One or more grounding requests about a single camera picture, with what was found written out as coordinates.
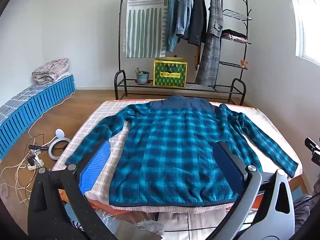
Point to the window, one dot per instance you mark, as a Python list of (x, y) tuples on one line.
[(310, 17)]

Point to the pink checked blanket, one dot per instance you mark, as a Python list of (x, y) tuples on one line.
[(87, 122)]

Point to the white power strip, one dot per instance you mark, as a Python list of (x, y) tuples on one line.
[(32, 166)]

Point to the black coat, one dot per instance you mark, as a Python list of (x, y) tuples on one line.
[(197, 17)]

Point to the small teddy bear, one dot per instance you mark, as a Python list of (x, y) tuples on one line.
[(244, 64)]

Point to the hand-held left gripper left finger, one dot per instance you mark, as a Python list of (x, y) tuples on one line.
[(95, 162)]

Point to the grey white striped cloth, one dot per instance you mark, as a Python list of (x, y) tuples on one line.
[(76, 223)]

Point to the grey striped hanging cloth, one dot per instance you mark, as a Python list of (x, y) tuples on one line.
[(145, 30)]

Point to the folded clothes pile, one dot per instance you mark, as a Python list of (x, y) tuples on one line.
[(233, 35)]

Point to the grey plaid long coat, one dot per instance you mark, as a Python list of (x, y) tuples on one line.
[(210, 55)]

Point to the clear plastic sheet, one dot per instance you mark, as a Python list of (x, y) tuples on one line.
[(110, 220)]

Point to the potted plant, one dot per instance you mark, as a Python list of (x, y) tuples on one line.
[(142, 77)]

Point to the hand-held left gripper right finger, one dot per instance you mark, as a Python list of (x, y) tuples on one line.
[(230, 167)]

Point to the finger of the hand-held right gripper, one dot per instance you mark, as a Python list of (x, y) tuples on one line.
[(313, 146)]

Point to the floral quilt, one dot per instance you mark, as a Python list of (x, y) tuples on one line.
[(50, 70)]

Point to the blue plaid fleece jacket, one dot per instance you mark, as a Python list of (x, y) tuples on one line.
[(175, 150)]

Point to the light denim jacket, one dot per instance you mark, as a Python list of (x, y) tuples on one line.
[(172, 25)]

